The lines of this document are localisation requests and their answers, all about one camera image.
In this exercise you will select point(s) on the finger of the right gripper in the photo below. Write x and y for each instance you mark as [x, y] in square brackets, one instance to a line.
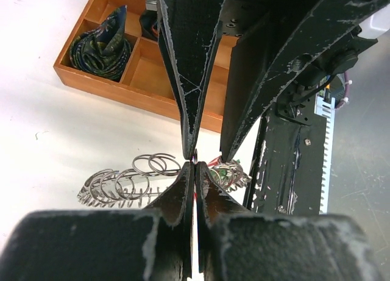
[269, 56]
[189, 35]

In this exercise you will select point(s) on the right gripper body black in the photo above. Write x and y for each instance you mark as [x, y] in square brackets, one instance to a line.
[273, 23]

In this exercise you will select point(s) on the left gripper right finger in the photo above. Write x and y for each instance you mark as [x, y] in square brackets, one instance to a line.
[237, 244]

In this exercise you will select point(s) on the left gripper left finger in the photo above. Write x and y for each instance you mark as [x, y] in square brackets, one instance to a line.
[154, 243]

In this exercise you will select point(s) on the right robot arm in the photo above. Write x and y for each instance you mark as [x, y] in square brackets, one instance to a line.
[323, 76]

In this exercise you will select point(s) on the orange patterned rolled tie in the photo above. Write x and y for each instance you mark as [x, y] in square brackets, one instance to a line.
[149, 25]

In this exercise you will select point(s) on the wooden compartment tray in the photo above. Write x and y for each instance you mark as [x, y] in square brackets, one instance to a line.
[144, 84]

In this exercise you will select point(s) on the green key tag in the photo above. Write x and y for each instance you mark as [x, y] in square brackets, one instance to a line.
[231, 169]

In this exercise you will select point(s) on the blue patterned rolled tie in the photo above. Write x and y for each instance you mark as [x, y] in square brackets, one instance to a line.
[103, 51]

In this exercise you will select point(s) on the white slotted cable duct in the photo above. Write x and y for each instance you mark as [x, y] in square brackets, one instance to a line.
[326, 110]

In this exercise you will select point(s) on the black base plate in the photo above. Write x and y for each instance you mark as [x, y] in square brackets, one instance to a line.
[287, 163]

